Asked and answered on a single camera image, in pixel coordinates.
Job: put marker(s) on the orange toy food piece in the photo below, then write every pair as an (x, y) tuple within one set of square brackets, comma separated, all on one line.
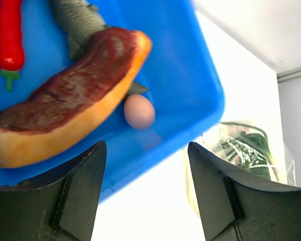
[(22, 149)]

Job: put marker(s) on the grey toy fish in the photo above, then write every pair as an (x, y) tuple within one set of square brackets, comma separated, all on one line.
[(80, 20)]

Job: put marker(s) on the green toy leaf vegetable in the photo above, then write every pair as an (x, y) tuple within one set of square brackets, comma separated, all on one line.
[(246, 157)]

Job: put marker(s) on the blue plastic bin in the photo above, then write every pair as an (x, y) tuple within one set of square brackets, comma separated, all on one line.
[(183, 84)]

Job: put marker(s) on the clear zip top bag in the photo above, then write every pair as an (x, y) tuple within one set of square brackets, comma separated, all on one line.
[(282, 166)]

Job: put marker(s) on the right aluminium frame post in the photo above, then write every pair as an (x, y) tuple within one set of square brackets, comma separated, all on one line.
[(288, 75)]

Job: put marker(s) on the peach toy food piece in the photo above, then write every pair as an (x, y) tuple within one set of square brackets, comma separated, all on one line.
[(139, 112)]

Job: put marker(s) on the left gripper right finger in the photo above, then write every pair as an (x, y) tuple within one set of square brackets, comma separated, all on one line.
[(237, 205)]

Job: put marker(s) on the green toy scallion strands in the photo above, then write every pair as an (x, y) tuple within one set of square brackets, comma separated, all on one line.
[(257, 139)]

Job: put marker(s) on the red toy chili pepper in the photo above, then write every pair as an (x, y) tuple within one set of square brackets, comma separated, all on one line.
[(12, 55)]

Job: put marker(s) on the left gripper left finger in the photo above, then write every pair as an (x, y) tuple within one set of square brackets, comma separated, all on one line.
[(59, 204)]

